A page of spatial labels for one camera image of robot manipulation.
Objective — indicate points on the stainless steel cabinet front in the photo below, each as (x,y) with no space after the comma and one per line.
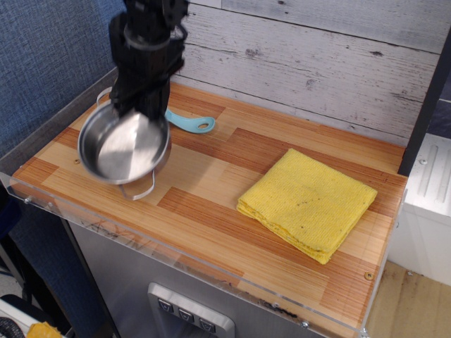
(123,269)

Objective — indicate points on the black right vertical post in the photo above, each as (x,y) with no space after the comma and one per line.
(423,25)

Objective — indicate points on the clear acrylic edge guard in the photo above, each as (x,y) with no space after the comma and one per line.
(66,212)

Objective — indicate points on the light blue scrub brush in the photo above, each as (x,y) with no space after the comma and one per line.
(201,125)

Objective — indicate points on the white appliance at right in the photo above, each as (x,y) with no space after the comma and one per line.
(421,239)

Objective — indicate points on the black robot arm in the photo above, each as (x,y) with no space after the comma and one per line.
(172,11)

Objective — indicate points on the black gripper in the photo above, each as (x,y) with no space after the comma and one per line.
(146,53)

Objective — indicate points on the stainless steel pot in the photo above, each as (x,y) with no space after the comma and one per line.
(127,151)

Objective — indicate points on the silver button control panel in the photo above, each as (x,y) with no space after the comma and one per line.
(189,311)

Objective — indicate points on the yellow object bottom left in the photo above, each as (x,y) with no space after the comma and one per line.
(43,330)

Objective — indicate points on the folded yellow cloth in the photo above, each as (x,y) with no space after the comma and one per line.
(308,204)

